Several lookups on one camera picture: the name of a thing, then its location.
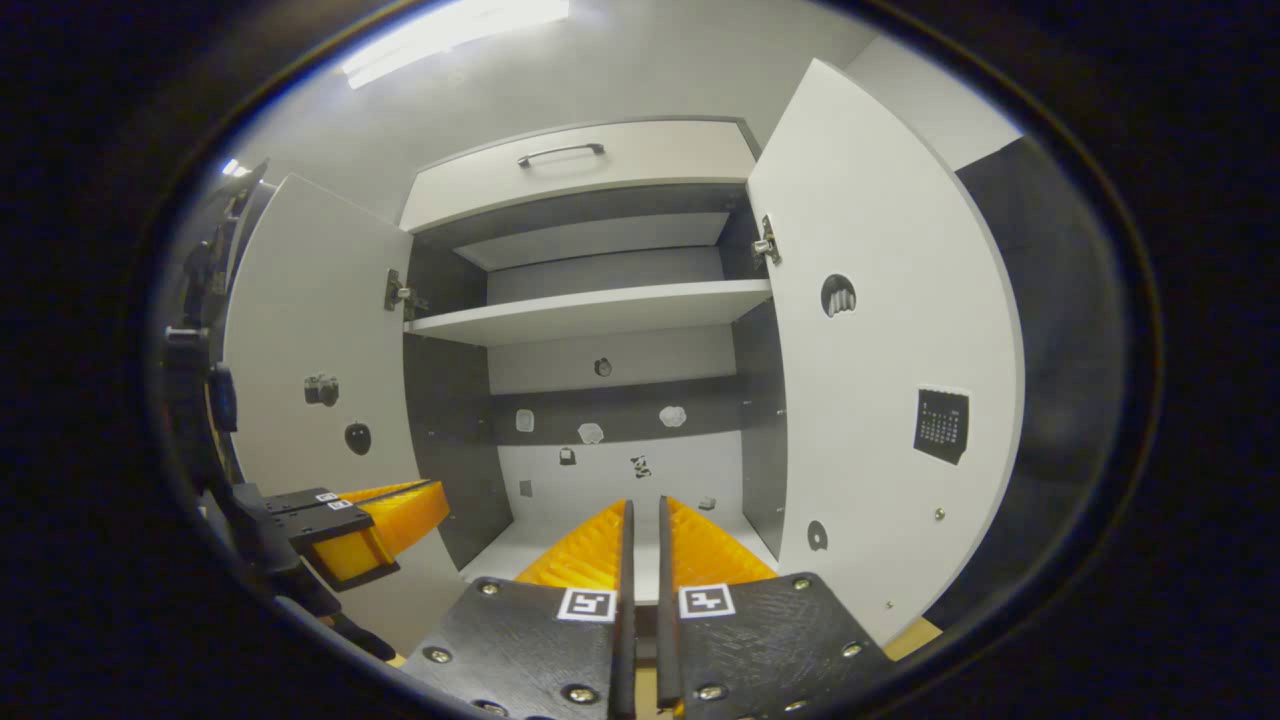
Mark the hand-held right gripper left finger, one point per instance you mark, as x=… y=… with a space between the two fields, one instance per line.
x=626 y=650

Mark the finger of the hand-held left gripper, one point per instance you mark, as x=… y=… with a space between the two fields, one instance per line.
x=300 y=498
x=390 y=530

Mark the white cabinet shelf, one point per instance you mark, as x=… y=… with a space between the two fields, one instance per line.
x=590 y=310

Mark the grey double-door shoe cabinet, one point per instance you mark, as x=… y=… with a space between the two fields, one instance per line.
x=450 y=420

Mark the cabinet door with camera sticker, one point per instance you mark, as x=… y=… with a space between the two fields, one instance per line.
x=300 y=320

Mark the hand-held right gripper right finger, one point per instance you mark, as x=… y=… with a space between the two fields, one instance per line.
x=667 y=650

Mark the cabinet door with headphones sticker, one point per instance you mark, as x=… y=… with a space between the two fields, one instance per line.
x=880 y=350

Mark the black backdrop cloth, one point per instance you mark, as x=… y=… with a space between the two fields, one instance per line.
x=1070 y=400

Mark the metal door hinge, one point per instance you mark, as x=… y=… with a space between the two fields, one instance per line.
x=766 y=243
x=403 y=293

